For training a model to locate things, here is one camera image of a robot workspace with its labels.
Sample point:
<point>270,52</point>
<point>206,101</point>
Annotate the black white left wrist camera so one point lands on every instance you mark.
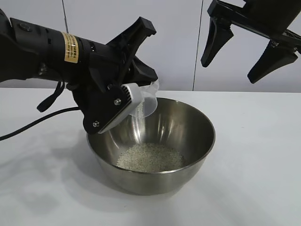
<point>105,110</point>

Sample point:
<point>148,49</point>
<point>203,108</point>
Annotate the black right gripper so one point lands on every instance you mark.
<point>258,14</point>

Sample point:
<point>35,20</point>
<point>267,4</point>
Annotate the white uncooked rice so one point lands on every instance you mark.
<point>150,157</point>

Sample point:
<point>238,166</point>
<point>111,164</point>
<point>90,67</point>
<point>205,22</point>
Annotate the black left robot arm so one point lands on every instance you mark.
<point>23,51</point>

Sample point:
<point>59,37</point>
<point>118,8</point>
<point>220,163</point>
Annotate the stainless steel mixing bowl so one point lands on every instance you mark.
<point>152,183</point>

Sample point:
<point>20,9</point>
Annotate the clear plastic measuring cup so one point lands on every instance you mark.
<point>150,103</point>

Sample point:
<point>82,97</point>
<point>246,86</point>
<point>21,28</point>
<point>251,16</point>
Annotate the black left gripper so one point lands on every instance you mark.
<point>105,61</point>

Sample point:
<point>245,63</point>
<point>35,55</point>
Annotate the yellow warning label sticker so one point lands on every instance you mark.
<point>70,47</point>

